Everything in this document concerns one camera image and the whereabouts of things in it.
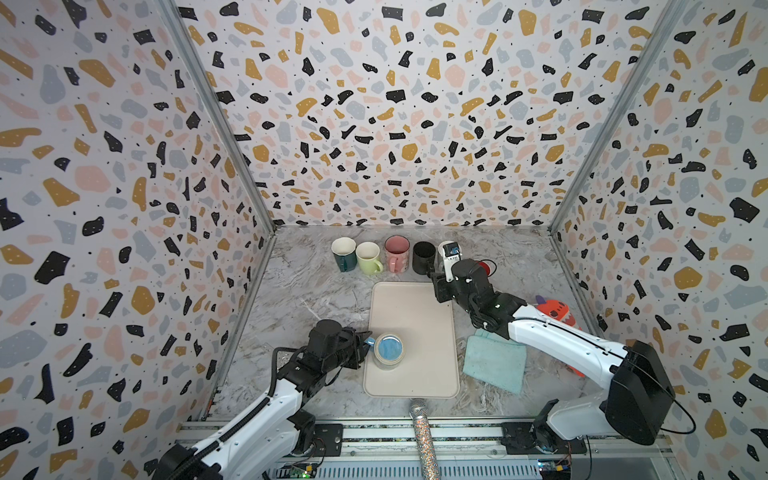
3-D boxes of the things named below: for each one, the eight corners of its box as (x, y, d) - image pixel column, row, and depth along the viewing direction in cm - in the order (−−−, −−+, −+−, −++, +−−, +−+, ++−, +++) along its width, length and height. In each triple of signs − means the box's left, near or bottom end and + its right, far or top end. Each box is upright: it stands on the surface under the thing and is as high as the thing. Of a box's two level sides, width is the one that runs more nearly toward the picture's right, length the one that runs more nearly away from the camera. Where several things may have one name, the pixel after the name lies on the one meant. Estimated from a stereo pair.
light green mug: (358, 280, 108) (354, 262, 100) (360, 260, 114) (357, 241, 106) (382, 280, 108) (381, 262, 100) (383, 260, 114) (382, 241, 106)
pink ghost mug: (384, 284, 107) (383, 263, 98) (386, 255, 116) (385, 234, 107) (408, 284, 107) (409, 264, 98) (408, 255, 116) (409, 234, 107)
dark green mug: (343, 279, 107) (338, 260, 99) (334, 260, 113) (329, 240, 105) (363, 271, 110) (360, 251, 102) (354, 253, 115) (350, 233, 107)
